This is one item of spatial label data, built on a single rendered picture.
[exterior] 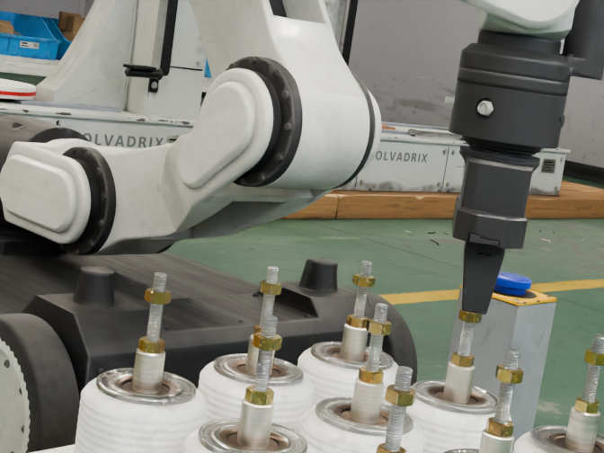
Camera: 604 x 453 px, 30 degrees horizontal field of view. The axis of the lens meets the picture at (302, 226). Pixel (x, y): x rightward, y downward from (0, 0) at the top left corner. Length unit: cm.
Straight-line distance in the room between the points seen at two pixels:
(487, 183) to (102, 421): 34
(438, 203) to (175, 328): 270
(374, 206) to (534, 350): 257
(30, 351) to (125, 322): 12
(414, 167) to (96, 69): 124
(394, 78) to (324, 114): 636
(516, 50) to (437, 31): 649
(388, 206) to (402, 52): 389
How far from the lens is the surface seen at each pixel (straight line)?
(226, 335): 131
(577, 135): 669
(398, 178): 385
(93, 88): 320
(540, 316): 112
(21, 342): 118
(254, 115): 118
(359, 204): 362
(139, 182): 141
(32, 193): 153
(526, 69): 88
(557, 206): 451
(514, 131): 88
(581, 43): 92
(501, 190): 89
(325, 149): 122
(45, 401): 116
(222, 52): 130
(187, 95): 327
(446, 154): 402
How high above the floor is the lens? 52
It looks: 9 degrees down
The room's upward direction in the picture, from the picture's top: 8 degrees clockwise
